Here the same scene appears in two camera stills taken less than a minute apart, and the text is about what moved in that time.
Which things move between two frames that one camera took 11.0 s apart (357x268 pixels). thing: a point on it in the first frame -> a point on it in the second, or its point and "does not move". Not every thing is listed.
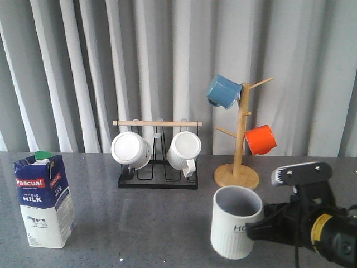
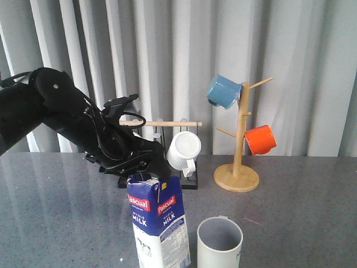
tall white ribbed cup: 233,207 -> 219,240
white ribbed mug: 183,152 does not move
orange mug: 260,139 does not move
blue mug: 223,91 does not move
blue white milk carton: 46,201 -> 159,221
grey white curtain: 69,68 does not move
